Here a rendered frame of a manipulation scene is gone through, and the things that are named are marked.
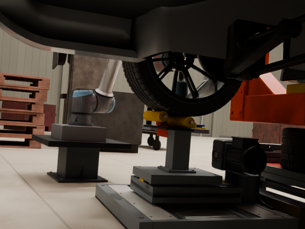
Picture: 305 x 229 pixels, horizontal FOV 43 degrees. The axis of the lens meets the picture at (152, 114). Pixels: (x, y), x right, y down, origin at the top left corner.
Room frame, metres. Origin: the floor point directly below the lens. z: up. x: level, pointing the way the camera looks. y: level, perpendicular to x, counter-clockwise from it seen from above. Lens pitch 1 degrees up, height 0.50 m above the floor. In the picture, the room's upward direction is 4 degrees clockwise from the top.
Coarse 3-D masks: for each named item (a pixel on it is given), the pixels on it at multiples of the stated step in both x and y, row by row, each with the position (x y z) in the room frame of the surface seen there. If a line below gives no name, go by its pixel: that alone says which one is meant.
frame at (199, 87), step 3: (204, 78) 2.33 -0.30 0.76; (207, 78) 2.29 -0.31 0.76; (204, 81) 2.31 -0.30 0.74; (201, 84) 2.31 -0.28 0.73; (204, 84) 2.27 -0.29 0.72; (198, 87) 2.31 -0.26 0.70; (201, 87) 2.27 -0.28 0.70; (198, 90) 2.26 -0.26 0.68; (186, 96) 2.30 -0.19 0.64; (189, 96) 2.25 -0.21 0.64
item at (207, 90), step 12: (156, 60) 2.09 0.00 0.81; (168, 60) 2.09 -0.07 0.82; (192, 60) 2.14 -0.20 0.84; (156, 72) 1.89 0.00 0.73; (168, 72) 2.12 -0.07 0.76; (204, 72) 2.20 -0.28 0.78; (192, 84) 2.17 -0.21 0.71; (216, 84) 2.11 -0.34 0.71; (180, 96) 1.94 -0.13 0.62; (192, 96) 2.19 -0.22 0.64; (204, 96) 2.03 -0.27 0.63
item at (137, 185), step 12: (132, 180) 2.14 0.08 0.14; (144, 180) 1.97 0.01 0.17; (144, 192) 1.94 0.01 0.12; (156, 192) 1.84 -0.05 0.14; (168, 192) 1.86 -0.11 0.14; (180, 192) 1.88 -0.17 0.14; (192, 192) 1.91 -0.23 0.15; (204, 192) 1.93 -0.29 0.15; (216, 192) 1.95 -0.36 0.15; (228, 192) 1.98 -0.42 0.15; (240, 192) 2.00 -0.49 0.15
